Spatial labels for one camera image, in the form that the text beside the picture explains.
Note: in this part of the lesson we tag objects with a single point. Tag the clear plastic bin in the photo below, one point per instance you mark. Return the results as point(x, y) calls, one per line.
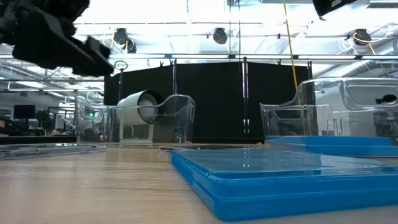
point(183, 124)
point(329, 93)

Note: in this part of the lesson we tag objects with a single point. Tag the person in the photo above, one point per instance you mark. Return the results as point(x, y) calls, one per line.
point(385, 118)

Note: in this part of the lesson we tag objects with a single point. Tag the black curtain screen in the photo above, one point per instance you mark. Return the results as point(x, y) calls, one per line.
point(217, 102)

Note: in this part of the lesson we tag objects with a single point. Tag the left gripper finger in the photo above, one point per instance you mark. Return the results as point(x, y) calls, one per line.
point(84, 63)
point(98, 48)

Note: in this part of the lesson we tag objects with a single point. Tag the black computer monitor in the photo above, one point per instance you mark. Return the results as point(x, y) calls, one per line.
point(24, 112)

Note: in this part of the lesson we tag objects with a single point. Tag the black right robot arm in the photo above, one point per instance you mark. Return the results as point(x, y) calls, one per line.
point(332, 6)

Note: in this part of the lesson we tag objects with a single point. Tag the black ceiling device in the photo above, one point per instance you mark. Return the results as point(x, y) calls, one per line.
point(219, 35)
point(362, 36)
point(121, 37)

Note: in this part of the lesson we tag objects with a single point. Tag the white cylindrical camera on stand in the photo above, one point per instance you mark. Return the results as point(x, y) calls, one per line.
point(133, 109)

